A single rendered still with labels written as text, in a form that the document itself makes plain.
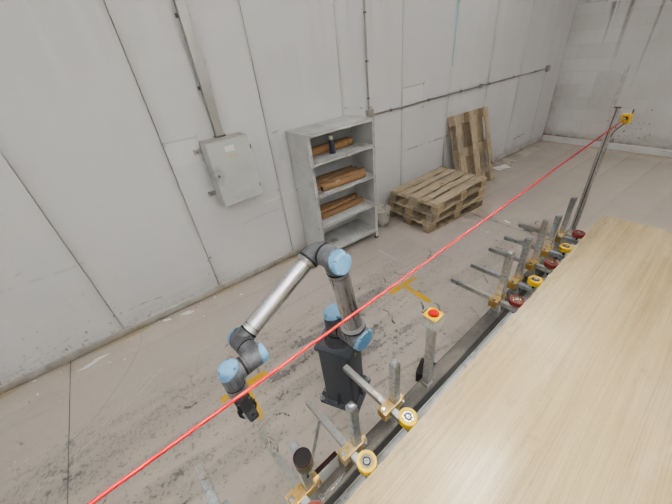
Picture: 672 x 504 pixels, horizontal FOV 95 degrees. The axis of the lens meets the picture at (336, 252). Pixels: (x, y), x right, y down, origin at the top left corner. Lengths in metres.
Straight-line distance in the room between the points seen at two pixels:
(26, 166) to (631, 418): 3.82
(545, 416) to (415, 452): 0.56
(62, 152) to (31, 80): 0.48
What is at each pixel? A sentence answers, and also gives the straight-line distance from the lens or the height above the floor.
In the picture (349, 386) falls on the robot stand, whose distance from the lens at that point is 2.36.
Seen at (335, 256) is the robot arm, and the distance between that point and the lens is 1.43.
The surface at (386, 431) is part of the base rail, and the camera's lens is 1.72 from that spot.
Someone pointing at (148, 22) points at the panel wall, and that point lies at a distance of 3.25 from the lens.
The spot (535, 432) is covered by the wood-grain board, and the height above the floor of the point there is 0.90.
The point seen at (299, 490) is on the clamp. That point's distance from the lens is 1.48.
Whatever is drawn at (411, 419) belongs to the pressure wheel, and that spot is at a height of 0.90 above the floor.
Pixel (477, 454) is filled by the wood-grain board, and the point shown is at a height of 0.90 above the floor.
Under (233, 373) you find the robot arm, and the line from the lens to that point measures 1.41.
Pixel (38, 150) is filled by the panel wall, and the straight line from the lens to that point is 3.24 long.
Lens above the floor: 2.24
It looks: 33 degrees down
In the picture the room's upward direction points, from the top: 7 degrees counter-clockwise
